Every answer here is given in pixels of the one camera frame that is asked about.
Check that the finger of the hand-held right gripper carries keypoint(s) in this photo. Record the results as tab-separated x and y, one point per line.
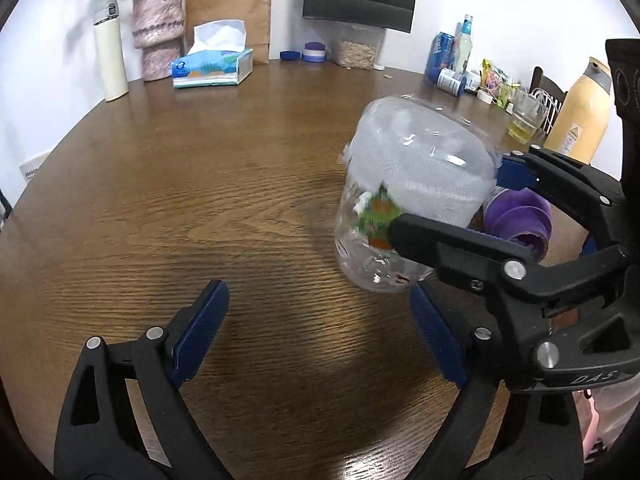
565	175
475	255

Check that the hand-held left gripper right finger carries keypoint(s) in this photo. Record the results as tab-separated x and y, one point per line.
436	332

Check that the glass of yellow drink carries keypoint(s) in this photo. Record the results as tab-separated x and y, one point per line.
524	120

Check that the white thermos bottle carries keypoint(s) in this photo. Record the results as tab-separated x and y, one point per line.
111	60

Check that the blue drink can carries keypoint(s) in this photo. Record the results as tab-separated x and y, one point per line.
440	55

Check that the clear bottle with blue cap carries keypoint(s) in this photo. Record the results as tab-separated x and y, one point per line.
463	50

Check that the blue and white can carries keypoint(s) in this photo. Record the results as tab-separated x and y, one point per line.
451	82

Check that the clear plastic cup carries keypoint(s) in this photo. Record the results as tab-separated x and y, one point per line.
415	160

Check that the pink knitted vase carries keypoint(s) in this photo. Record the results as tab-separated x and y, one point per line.
157	30

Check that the blue lid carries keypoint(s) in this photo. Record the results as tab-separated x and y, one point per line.
290	56

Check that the yellow thermos jug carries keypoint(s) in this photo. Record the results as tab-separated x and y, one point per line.
582	115

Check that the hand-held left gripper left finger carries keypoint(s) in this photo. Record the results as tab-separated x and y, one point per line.
200	327

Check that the blue tissue box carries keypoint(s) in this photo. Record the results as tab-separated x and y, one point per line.
210	67

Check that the colourful snack packets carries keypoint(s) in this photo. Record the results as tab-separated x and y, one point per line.
496	82

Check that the pink clothing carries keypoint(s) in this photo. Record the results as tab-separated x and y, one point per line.
612	420

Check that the wooden chair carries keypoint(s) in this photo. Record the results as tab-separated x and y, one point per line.
549	85

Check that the brown paper bag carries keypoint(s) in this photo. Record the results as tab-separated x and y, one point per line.
230	0

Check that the clear container of oats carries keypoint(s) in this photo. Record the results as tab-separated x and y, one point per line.
357	50

